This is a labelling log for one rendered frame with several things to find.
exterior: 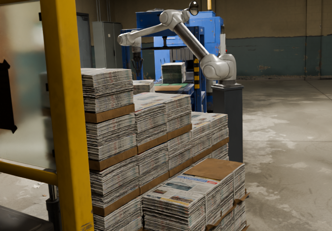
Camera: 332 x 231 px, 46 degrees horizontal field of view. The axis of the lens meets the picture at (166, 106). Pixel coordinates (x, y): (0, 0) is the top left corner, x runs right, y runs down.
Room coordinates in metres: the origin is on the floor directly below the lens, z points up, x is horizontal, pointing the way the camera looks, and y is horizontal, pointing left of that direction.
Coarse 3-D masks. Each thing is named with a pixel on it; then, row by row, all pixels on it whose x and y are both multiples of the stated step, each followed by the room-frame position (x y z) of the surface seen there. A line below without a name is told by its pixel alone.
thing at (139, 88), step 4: (136, 84) 3.43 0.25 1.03; (140, 84) 3.42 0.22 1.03; (144, 84) 3.41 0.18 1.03; (148, 84) 3.41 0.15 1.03; (136, 88) 3.42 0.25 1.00; (140, 88) 3.42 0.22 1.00; (144, 88) 3.41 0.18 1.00; (148, 88) 3.41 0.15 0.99; (136, 92) 3.42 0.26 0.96; (140, 92) 3.41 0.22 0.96
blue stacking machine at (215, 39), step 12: (204, 12) 6.95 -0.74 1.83; (192, 24) 6.89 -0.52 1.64; (204, 24) 6.85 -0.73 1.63; (216, 24) 6.81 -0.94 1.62; (168, 36) 6.97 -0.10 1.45; (216, 36) 6.81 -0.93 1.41; (180, 48) 6.93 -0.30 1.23; (216, 48) 6.81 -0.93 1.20; (156, 60) 7.03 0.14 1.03; (168, 60) 6.98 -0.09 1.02; (180, 60) 8.15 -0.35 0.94; (192, 60) 7.95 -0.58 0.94; (156, 72) 7.03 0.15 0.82; (192, 72) 6.90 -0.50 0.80
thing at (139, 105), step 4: (136, 100) 2.33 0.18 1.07; (136, 104) 2.18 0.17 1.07; (140, 104) 2.18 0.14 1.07; (144, 104) 2.17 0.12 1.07; (148, 104) 2.16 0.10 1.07; (152, 104) 2.16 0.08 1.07; (156, 104) 2.16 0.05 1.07; (136, 108) 2.06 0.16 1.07; (140, 108) 2.05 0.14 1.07; (144, 108) 2.06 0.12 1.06
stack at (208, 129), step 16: (192, 112) 3.08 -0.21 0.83; (192, 128) 2.51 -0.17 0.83; (208, 128) 2.66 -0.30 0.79; (224, 128) 2.89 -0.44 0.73; (160, 144) 2.17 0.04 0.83; (176, 144) 2.29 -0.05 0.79; (192, 144) 2.45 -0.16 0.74; (208, 144) 2.65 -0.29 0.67; (144, 160) 2.01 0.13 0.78; (160, 160) 2.13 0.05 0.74; (176, 160) 2.28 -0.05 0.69; (144, 176) 2.01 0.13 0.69; (176, 176) 2.29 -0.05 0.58; (144, 192) 2.02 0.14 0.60; (144, 224) 2.00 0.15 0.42
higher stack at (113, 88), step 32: (96, 96) 1.73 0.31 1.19; (128, 96) 1.93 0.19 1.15; (96, 128) 1.73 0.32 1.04; (128, 128) 1.92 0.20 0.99; (96, 160) 1.74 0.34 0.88; (128, 160) 1.91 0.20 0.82; (96, 192) 1.75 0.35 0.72; (128, 192) 1.90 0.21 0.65; (96, 224) 1.76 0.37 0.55; (128, 224) 1.87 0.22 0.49
